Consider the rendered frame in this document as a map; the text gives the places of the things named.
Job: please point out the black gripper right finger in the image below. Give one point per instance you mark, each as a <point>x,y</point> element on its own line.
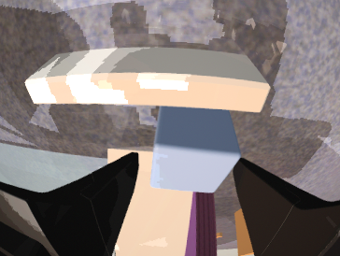
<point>281,219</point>

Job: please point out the orange block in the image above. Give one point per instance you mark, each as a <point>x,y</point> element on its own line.
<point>243,240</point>

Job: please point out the orange and cream long box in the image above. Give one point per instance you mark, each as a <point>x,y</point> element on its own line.
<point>158,222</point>

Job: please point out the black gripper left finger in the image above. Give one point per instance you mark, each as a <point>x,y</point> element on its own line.
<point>82,218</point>

